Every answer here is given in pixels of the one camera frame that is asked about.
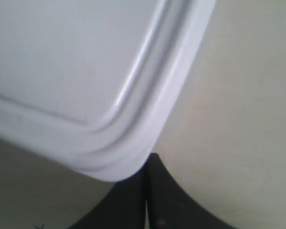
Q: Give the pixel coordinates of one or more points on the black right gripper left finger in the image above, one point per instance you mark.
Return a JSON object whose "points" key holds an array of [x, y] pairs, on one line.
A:
{"points": [[124, 207]]}

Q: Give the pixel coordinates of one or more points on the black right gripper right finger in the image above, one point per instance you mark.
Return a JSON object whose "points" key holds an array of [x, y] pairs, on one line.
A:
{"points": [[169, 206]]}

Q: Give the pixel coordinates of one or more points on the white lidded plastic container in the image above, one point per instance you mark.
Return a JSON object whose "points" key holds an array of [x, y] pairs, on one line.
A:
{"points": [[89, 84]]}

